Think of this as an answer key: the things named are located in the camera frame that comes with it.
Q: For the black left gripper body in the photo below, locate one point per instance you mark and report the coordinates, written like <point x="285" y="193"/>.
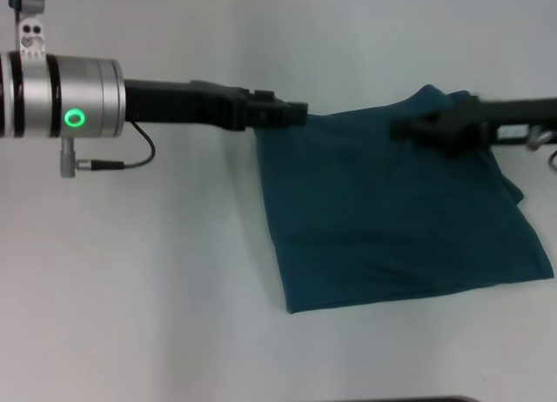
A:
<point x="183" y="104"/>

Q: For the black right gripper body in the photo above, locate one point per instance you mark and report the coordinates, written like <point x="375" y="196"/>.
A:
<point x="487" y="119"/>

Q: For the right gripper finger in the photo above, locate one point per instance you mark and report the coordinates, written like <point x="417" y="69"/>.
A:
<point x="413" y="128"/>

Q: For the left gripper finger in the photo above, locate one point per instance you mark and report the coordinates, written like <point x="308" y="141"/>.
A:
<point x="263" y="94"/>
<point x="278" y="114"/>

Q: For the teal blue printed t-shirt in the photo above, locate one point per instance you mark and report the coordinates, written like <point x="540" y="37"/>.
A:
<point x="391" y="210"/>

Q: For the dark grey flat panel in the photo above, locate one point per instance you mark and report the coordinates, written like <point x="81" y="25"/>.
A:
<point x="391" y="399"/>

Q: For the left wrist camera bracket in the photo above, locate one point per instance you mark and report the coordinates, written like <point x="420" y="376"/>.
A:
<point x="31" y="38"/>

